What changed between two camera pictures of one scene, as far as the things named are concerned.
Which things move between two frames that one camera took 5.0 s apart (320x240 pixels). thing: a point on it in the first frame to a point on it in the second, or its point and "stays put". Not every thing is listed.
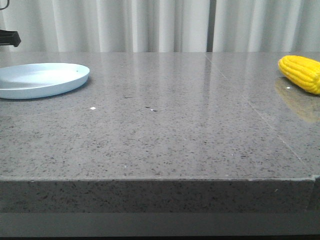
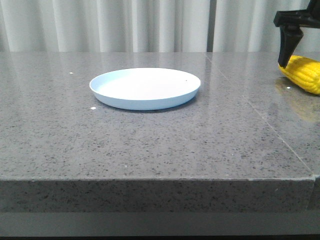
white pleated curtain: (162, 26) stays put
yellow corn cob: (304, 72) stays put
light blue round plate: (38, 80) to (145, 89)
